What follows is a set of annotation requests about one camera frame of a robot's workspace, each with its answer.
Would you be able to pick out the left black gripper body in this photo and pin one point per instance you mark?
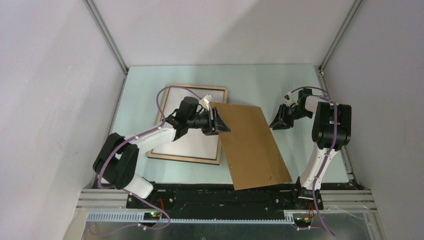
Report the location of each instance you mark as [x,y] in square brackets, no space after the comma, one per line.
[205,122]

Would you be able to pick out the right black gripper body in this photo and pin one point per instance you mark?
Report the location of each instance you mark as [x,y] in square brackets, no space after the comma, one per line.
[293,113]

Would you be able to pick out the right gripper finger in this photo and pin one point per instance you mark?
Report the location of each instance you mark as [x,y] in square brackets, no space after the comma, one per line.
[279,116]
[282,126]

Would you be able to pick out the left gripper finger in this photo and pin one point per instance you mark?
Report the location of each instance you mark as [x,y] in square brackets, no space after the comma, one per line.
[210,132]
[220,126]

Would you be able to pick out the black picture frame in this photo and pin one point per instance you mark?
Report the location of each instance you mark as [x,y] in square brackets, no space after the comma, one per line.
[161,115]

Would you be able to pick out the brown cardboard backing board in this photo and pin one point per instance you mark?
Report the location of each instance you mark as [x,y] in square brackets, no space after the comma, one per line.
[252,154]

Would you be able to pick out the autumn leaves photo print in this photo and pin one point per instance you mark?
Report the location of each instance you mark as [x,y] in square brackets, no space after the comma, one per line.
[193,146]

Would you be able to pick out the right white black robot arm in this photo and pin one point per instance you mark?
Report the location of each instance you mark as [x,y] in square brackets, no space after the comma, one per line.
[331,131]

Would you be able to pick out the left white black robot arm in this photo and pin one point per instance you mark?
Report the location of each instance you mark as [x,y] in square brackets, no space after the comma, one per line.
[116,162]

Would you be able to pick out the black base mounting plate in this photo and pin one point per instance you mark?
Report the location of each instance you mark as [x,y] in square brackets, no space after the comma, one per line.
[181,198]

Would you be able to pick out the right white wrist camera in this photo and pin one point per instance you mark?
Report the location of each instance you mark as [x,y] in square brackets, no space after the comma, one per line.
[289,99]

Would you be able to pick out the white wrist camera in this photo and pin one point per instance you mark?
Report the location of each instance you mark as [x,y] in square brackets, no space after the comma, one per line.
[289,99]
[205,102]

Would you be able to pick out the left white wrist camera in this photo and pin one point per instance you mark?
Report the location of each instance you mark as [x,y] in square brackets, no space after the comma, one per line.
[205,102]

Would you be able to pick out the aluminium frame rail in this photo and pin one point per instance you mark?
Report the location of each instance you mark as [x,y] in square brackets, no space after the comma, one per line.
[110,206]

